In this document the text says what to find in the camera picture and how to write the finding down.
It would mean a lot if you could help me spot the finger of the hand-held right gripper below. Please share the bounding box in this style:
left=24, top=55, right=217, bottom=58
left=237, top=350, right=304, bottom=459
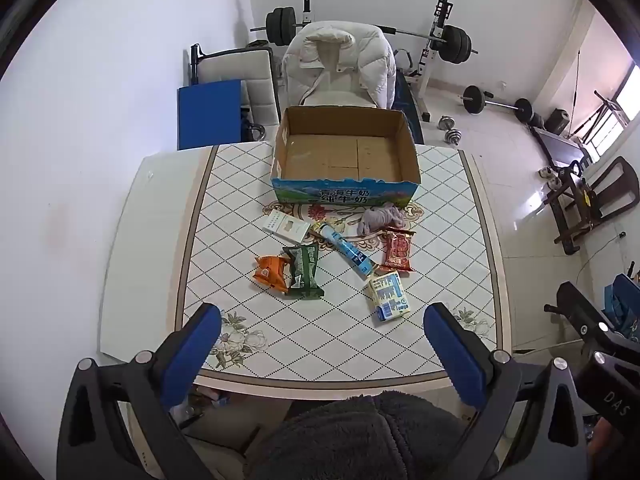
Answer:
left=602, top=274, right=640, bottom=346
left=544, top=281, right=618, bottom=346

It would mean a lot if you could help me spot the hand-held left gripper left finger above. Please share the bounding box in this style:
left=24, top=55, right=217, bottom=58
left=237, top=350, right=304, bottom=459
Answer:
left=56, top=302, right=223, bottom=480

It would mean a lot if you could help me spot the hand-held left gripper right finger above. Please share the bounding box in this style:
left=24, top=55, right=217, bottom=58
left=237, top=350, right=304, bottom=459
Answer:
left=422, top=302, right=588, bottom=480

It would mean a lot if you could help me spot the white and blue carton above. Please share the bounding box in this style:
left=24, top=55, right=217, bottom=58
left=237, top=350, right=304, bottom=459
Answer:
left=367, top=270, right=412, bottom=322

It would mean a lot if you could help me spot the orange snack packet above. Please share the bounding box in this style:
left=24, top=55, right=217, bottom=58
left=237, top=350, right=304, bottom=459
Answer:
left=251, top=255, right=292, bottom=295

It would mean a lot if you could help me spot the red snack packet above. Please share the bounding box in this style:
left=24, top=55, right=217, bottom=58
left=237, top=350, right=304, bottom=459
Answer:
left=381, top=227, right=417, bottom=274

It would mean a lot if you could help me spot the green snack packet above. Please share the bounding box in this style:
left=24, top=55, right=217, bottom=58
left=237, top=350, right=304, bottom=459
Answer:
left=281, top=241, right=326, bottom=300

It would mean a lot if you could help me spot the long blue tube packet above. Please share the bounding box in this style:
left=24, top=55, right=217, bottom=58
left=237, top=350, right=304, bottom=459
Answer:
left=310, top=221, right=376, bottom=278

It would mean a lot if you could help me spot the white packet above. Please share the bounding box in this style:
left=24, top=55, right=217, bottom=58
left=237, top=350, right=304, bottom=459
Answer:
left=262, top=211, right=311, bottom=243

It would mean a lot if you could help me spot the grey purple cloth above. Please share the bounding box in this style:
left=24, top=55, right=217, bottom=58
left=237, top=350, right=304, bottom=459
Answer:
left=356, top=201, right=407, bottom=236

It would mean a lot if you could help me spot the cardboard box with blue print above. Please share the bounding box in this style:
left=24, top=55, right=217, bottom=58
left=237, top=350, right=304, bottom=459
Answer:
left=271, top=106, right=421, bottom=207

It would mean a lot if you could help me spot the person's right hand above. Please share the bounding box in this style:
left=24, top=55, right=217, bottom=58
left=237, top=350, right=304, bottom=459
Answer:
left=590, top=416, right=616, bottom=462

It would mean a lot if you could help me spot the dark wooden chair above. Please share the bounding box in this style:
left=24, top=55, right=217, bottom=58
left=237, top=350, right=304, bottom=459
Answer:
left=552, top=156, right=640, bottom=256

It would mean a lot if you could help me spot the dark treadmill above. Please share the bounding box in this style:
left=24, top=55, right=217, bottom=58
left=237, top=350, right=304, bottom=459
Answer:
left=530, top=125, right=591, bottom=166

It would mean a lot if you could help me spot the black metal stand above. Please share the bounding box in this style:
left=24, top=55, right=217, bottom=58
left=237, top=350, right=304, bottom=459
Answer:
left=575, top=90, right=631, bottom=148

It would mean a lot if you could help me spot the black box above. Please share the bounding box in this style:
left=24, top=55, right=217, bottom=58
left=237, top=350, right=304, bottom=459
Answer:
left=544, top=109, right=571, bottom=136

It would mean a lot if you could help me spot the window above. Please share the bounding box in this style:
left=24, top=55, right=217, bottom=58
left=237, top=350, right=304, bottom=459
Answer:
left=575, top=62, right=640, bottom=161

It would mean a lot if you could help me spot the short barbell with black plates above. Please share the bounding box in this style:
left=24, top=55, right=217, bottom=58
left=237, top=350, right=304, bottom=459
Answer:
left=461, top=85, right=533, bottom=123

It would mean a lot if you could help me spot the dark blue object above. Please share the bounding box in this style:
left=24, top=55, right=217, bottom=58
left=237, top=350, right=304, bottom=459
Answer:
left=240, top=107, right=266, bottom=143

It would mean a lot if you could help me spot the blue board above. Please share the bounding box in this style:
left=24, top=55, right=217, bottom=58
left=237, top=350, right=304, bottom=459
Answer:
left=177, top=80, right=244, bottom=151

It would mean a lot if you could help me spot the white puffer jacket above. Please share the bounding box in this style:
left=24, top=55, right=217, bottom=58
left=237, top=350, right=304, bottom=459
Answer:
left=281, top=21, right=397, bottom=110

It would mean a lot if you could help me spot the long barbell with black plates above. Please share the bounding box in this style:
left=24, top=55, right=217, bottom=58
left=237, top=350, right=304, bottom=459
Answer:
left=250, top=6, right=478, bottom=66

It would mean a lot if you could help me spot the thin floor cable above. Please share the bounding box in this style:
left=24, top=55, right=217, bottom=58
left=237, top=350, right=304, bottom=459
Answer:
left=575, top=231, right=628, bottom=286

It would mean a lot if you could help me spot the white chair with black frame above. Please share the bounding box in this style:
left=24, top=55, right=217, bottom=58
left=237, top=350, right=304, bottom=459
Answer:
left=190, top=44, right=281, bottom=143

